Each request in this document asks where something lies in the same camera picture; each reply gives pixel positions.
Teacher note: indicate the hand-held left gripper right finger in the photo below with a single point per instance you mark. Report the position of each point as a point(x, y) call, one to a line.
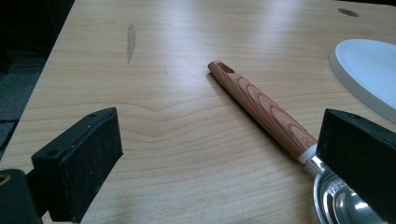
point(361, 155)

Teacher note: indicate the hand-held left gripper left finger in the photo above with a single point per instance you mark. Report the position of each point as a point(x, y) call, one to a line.
point(84, 168)

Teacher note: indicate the white round plate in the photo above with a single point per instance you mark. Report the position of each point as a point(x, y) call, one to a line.
point(367, 68)

